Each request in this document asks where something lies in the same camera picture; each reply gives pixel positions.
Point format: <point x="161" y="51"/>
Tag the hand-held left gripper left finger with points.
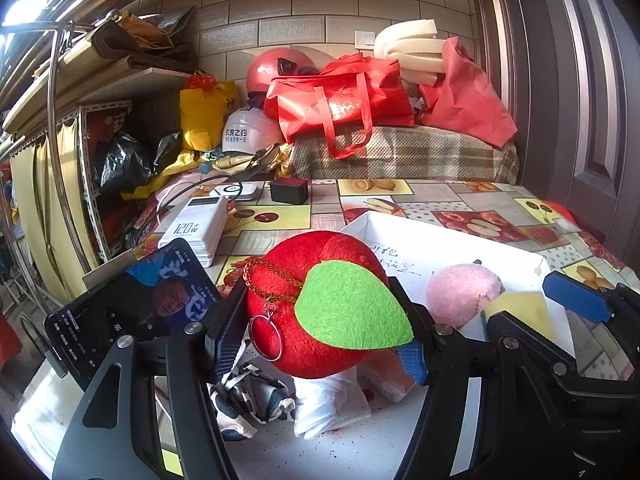
<point x="230" y="340"/>

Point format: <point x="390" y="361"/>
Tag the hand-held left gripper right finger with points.
<point x="412" y="362"/>

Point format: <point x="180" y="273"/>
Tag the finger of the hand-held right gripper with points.
<point x="580" y="297"/>
<point x="590" y="367"/>

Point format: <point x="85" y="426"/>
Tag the yellow sponge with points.
<point x="520" y="310"/>

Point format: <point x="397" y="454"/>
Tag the pink plush ball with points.
<point x="462" y="290"/>

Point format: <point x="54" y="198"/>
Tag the red apple plush toy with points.
<point x="325" y="310"/>

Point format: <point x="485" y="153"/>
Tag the white cardboard box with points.
<point x="440" y="260"/>

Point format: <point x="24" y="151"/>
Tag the pink packet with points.
<point x="385" y="380"/>

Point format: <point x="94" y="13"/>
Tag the white rolled sock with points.
<point x="330" y="400"/>

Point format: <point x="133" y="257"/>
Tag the black smartphone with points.
<point x="125" y="310"/>

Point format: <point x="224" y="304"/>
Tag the white power bank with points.
<point x="195" y="232"/>

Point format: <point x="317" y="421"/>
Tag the white flat round-cornered device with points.
<point x="235" y="192"/>

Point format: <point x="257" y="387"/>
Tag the black charger block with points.
<point x="290" y="191"/>

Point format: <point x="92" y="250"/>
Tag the fruit print tablecloth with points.
<point x="425" y="195"/>

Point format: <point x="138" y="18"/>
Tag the yellow cloth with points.
<point x="150" y="187"/>

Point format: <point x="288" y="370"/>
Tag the plaid sofa cover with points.
<point x="410" y="155"/>

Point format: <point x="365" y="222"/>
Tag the white helmet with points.
<point x="250" y="132"/>

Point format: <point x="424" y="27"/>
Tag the black plastic bag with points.
<point x="122" y="157"/>

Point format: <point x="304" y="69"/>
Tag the dark brown door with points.
<point x="575" y="85"/>

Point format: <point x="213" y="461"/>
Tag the yellow bag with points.
<point x="205" y="110"/>

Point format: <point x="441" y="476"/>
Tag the red non-woven bag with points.
<point x="465" y="95"/>

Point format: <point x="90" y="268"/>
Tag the metal shelf rack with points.
<point x="90" y="125"/>

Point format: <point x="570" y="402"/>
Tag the glossy red tote bag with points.
<point x="345" y="95"/>

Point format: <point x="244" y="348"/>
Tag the pink helmet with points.
<point x="275" y="67"/>

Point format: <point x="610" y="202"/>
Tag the cream foam roll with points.
<point x="410" y="52"/>

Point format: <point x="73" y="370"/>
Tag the brown paper bags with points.
<point x="145" y="35"/>

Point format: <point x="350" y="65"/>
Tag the curved metal rail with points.
<point x="52" y="110"/>

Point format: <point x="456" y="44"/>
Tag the white wall switch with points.
<point x="364" y="39"/>

